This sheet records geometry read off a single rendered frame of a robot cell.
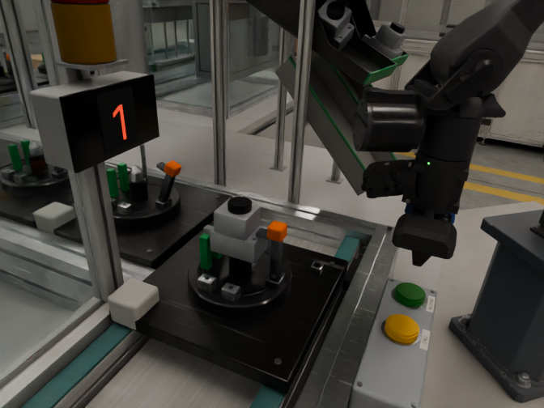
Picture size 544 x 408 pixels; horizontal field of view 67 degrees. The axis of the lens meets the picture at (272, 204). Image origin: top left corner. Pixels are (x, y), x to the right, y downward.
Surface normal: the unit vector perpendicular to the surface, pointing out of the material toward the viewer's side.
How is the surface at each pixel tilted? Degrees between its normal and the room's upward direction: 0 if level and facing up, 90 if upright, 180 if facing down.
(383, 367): 0
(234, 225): 90
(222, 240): 90
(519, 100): 90
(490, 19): 42
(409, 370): 0
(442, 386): 0
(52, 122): 90
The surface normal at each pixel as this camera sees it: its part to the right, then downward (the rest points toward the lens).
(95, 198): 0.91, 0.22
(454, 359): 0.04, -0.88
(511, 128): -0.47, 0.40
